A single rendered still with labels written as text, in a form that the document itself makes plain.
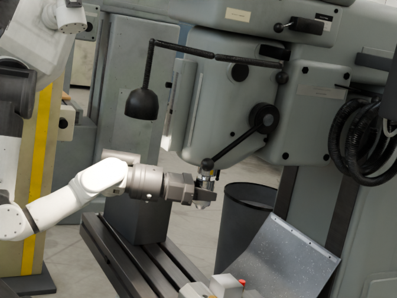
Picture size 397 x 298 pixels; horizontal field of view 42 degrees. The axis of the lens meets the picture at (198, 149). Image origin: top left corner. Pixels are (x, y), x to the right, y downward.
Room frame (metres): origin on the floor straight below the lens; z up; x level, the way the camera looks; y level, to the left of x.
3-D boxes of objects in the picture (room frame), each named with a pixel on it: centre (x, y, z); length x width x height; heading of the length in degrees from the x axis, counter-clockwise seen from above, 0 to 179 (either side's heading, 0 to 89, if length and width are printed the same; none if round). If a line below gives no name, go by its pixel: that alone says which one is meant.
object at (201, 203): (1.23, -0.03, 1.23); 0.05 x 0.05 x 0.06
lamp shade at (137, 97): (1.10, 0.14, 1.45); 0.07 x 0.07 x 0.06
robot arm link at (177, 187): (1.22, 0.06, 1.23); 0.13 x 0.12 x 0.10; 8
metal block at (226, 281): (1.08, -0.12, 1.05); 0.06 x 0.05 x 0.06; 32
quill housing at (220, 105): (1.24, -0.04, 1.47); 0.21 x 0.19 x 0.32; 31
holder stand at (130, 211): (1.59, 0.16, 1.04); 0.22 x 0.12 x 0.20; 38
